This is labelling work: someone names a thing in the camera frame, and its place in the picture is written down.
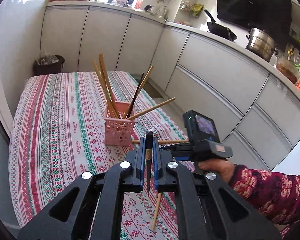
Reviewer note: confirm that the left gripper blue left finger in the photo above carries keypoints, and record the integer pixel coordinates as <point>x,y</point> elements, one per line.
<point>140,163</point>

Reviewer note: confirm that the black chopstick gold band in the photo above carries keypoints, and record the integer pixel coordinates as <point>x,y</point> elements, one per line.
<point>149,150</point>

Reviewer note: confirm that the stainless steel pot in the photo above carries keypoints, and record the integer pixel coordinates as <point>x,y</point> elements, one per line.
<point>261,44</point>

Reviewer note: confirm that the right hand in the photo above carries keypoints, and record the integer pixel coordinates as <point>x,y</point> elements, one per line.
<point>223,167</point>

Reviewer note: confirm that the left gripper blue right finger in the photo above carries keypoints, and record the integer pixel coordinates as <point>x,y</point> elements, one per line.
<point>157,163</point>

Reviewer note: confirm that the patterned woven tablecloth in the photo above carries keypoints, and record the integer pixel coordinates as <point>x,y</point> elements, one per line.
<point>58,133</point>

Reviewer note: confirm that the black range hood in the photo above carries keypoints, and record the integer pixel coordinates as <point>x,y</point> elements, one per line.
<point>271,16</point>

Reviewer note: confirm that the dark trash bin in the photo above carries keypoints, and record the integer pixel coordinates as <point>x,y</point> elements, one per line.
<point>49,64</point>

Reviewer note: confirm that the pink perforated utensil holder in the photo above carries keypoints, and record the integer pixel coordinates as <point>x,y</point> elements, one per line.
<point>117,132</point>

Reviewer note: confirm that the white kettle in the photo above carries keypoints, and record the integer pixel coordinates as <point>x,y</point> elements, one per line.
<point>161,12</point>

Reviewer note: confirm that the black wok pan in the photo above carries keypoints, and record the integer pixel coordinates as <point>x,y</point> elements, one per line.
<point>218,29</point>

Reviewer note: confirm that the floral red sleeve forearm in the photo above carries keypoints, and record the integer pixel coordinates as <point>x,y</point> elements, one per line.
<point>276,195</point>

